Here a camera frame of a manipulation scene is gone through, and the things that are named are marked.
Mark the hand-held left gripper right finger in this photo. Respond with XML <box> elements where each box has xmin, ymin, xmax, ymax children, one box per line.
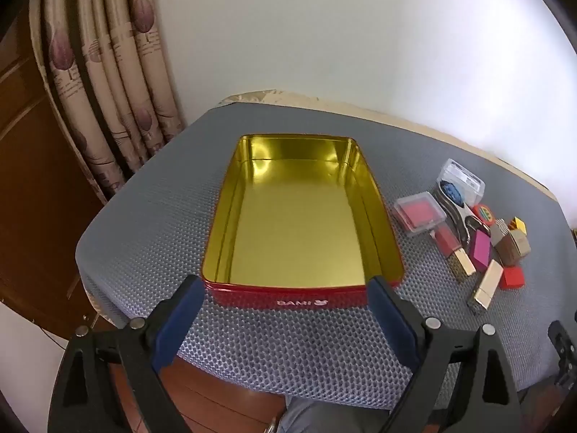
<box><xmin>367</xmin><ymin>275</ymin><xmax>526</xmax><ymax>433</ymax></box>

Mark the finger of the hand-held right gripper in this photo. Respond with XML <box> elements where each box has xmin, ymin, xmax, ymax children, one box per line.
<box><xmin>547</xmin><ymin>320</ymin><xmax>577</xmax><ymax>389</ymax></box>

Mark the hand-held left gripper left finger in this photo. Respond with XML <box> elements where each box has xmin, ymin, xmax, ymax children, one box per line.
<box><xmin>47</xmin><ymin>274</ymin><xmax>208</xmax><ymax>433</ymax></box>

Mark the red block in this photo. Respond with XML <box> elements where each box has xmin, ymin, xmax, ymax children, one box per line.
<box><xmin>499</xmin><ymin>267</ymin><xmax>526</xmax><ymax>288</ymax></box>

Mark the pale wooden stick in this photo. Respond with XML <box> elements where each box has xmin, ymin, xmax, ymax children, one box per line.
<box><xmin>469</xmin><ymin>259</ymin><xmax>504</xmax><ymax>313</ymax></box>

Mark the red and wood stick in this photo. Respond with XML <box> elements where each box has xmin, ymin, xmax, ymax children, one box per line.
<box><xmin>433</xmin><ymin>224</ymin><xmax>477</xmax><ymax>276</ymax></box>

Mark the brown cardboard block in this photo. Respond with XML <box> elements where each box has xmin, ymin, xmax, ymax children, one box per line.
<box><xmin>496</xmin><ymin>231</ymin><xmax>532</xmax><ymax>266</ymax></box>

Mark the magenta block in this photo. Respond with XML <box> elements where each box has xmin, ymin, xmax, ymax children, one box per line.
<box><xmin>469</xmin><ymin>231</ymin><xmax>492</xmax><ymax>272</ymax></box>

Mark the clear box with red cloth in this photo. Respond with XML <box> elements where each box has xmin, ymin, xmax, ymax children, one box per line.
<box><xmin>393</xmin><ymin>192</ymin><xmax>447</xmax><ymax>237</ymax></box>

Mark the brown ridged block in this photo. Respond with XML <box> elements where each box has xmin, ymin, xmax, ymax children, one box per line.
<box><xmin>489</xmin><ymin>219</ymin><xmax>510</xmax><ymax>246</ymax></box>

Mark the metal nail clipper keychain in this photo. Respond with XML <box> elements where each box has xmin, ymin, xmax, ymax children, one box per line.
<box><xmin>435</xmin><ymin>179</ymin><xmax>490</xmax><ymax>240</ymax></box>

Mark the orange tape measure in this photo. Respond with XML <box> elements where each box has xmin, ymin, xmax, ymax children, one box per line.
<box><xmin>471</xmin><ymin>204</ymin><xmax>497</xmax><ymax>226</ymax></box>

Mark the red tin box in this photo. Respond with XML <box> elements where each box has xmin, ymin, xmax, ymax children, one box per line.
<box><xmin>201</xmin><ymin>133</ymin><xmax>405</xmax><ymax>310</ymax></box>

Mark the clear box with label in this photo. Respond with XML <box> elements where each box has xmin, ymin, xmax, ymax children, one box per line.
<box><xmin>436</xmin><ymin>159</ymin><xmax>486</xmax><ymax>208</ymax></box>

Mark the grey mesh mat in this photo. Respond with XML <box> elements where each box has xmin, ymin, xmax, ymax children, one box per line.
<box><xmin>76</xmin><ymin>99</ymin><xmax>577</xmax><ymax>411</ymax></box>

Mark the person's grey trouser leg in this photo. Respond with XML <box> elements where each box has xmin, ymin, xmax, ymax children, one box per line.
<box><xmin>275</xmin><ymin>397</ymin><xmax>393</xmax><ymax>433</ymax></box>

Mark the brown wooden door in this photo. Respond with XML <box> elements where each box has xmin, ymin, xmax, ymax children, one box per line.
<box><xmin>0</xmin><ymin>4</ymin><xmax>131</xmax><ymax>339</ymax></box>

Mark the beige leaf-patterned curtain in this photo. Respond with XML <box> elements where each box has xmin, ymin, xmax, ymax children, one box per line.
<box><xmin>28</xmin><ymin>0</ymin><xmax>188</xmax><ymax>204</ymax></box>

